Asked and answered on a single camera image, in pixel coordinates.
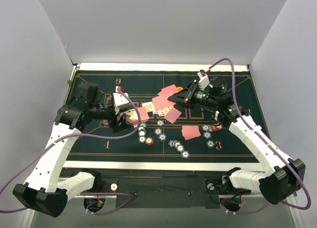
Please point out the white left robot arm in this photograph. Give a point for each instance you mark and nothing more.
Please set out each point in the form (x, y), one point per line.
(41, 191)

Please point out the red poker chip stack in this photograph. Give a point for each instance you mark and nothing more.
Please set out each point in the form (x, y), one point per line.
(149, 141)

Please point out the red playing card deck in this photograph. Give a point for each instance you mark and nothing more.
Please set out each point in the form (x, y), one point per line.
(132, 117)

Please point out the green poker chip stack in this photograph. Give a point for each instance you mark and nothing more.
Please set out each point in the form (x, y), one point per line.
(210, 144)

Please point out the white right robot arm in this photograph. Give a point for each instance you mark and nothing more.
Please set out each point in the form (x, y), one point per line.
(281, 177)

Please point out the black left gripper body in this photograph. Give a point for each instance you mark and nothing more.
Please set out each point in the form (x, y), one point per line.
(116, 120)

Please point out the red-backed playing card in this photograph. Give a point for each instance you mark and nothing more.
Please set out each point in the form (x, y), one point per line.
(172, 115)
(160, 102)
(188, 128)
(192, 137)
(172, 89)

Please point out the green poker table mat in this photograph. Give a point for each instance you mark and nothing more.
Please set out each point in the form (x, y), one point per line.
(143, 86)

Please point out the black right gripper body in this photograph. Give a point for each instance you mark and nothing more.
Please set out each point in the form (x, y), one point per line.
(190, 93)

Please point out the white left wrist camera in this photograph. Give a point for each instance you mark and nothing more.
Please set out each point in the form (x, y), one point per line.
(121, 104)

